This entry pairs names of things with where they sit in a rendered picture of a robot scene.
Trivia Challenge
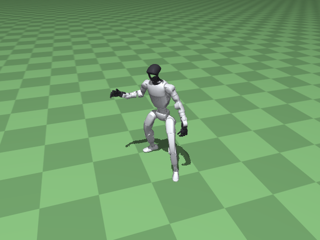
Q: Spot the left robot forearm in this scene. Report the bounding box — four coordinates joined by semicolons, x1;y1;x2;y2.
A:
178;102;188;127

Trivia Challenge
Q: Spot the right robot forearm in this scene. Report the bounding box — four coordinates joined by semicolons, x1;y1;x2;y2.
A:
122;90;138;99

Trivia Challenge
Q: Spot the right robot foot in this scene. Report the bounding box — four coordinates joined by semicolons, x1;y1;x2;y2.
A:
143;144;159;153

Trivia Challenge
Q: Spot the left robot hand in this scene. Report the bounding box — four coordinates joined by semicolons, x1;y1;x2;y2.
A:
177;123;188;137

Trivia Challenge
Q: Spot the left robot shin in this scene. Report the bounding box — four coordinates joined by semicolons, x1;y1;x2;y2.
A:
170;148;178;172

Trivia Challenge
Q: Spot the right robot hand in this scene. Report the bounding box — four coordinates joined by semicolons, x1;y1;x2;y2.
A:
110;89;126;98

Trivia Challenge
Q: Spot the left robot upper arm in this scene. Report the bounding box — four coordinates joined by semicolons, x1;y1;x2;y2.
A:
164;83;181;110

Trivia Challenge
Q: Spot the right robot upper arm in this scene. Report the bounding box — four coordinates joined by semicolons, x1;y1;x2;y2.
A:
137;79;149;98

